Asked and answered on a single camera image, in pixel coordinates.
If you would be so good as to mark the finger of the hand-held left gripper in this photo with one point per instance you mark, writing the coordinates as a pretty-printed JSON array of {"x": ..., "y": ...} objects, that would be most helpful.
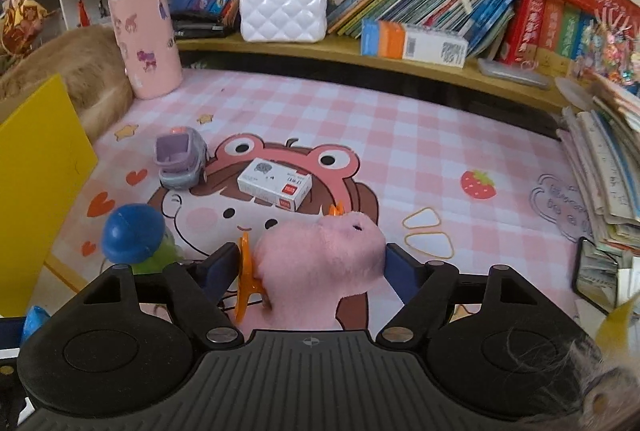
[{"x": 10, "y": 333}]

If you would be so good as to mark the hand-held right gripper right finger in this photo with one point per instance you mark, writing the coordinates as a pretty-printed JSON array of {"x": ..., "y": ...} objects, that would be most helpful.
[{"x": 400, "y": 266}]

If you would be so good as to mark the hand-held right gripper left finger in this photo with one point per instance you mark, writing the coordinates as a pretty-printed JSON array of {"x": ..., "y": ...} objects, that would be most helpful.
[{"x": 225, "y": 271}]

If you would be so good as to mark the blue plastic pack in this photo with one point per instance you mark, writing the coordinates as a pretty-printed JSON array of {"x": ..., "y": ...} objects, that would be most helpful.
[{"x": 35, "y": 323}]

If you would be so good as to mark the orange hair claw clip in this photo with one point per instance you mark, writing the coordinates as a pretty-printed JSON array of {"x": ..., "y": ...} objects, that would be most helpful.
[{"x": 245, "y": 296}]

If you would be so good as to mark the pink plush pig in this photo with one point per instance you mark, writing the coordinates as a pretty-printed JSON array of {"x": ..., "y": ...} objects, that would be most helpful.
[{"x": 320, "y": 271}]

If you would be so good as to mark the white staple box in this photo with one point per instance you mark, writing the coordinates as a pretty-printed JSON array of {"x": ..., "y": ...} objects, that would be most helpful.
[{"x": 270, "y": 183}]

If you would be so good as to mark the green toy with blue cap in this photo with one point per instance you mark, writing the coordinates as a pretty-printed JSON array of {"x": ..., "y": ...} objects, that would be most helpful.
[{"x": 132, "y": 231}]

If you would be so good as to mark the purple grey toy car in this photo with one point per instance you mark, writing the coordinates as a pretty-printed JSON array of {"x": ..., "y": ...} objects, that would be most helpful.
[{"x": 180, "y": 161}]

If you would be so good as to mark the yellow cardboard box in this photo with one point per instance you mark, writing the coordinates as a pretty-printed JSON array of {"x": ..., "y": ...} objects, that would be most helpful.
[{"x": 40, "y": 191}]

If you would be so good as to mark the pink checked desk mat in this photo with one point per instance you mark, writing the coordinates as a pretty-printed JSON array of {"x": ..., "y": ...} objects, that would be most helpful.
[{"x": 425, "y": 136}]

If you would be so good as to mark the black smartphone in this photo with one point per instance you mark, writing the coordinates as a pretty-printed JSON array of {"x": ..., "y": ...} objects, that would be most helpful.
[{"x": 595, "y": 276}]

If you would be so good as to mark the grey flat case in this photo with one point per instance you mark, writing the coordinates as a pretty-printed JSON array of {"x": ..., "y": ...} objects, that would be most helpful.
[{"x": 510, "y": 72}]

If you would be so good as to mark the stack of workbooks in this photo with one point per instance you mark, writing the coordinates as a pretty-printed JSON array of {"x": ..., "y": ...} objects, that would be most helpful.
[{"x": 605, "y": 171}]

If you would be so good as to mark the blue orange white carton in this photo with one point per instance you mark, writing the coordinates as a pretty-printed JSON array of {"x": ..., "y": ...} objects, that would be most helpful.
[{"x": 400, "y": 40}]

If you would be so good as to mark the pink cartoon cylinder container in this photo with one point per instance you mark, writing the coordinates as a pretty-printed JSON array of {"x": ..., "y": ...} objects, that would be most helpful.
[{"x": 145, "y": 41}]

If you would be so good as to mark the black pouch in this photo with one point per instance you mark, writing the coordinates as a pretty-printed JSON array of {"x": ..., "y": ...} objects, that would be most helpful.
[{"x": 197, "y": 28}]

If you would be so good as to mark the tan cat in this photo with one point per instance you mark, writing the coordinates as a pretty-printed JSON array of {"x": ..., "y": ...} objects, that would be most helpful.
[{"x": 85, "y": 71}]

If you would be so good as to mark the grey furry sleeve cuff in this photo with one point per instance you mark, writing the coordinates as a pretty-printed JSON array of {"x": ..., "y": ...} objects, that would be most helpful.
[{"x": 615, "y": 391}]

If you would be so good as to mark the red thick dictionary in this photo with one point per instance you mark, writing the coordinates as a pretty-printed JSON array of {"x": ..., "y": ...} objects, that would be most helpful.
[{"x": 525, "y": 26}]

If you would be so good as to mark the green spined dictionary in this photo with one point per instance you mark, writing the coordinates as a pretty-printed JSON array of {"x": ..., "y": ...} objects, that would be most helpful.
[{"x": 575, "y": 33}]

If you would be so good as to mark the colourful hair clip display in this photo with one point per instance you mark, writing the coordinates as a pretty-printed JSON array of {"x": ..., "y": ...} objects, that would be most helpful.
[{"x": 610, "y": 51}]

